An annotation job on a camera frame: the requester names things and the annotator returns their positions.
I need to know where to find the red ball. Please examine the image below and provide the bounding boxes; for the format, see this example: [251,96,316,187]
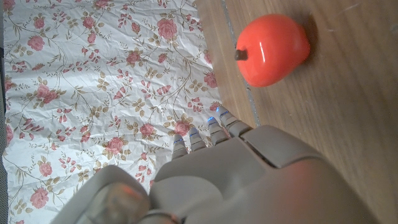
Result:
[234,14,312,88]

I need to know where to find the floral backdrop curtain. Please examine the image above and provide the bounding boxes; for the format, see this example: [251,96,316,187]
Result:
[1,0,223,224]

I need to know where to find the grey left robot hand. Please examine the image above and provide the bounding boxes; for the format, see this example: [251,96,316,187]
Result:
[51,106,379,224]

